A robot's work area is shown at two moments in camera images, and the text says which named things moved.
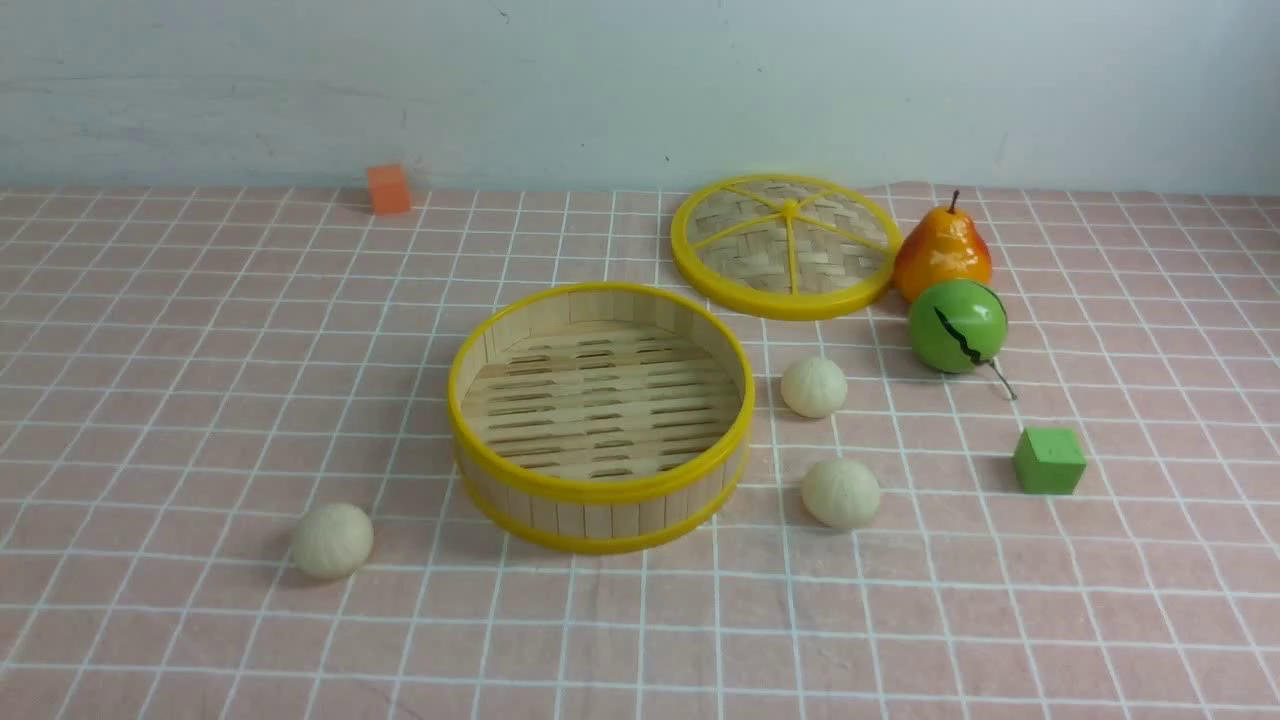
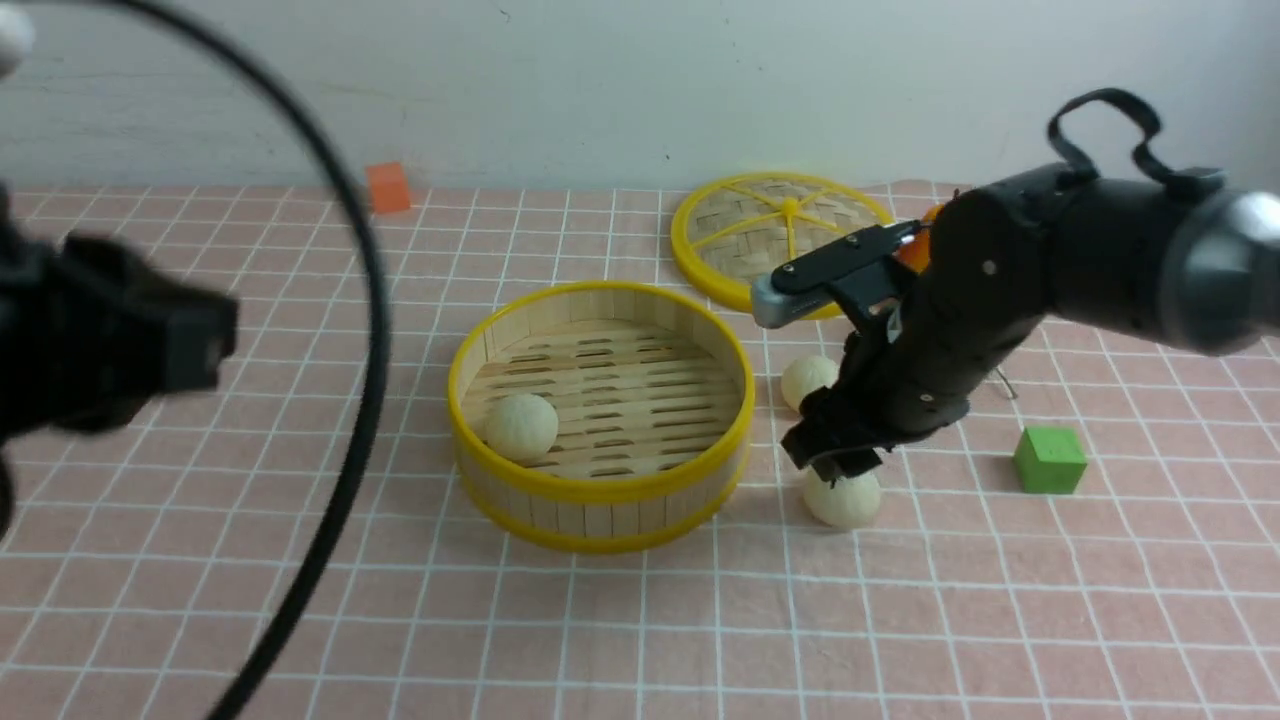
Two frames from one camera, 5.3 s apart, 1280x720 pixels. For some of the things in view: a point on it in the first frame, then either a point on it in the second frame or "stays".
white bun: [813, 387] stays
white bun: [842, 493] stays
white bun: [332, 540] -> [520, 428]
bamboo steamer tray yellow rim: [603, 418] stays
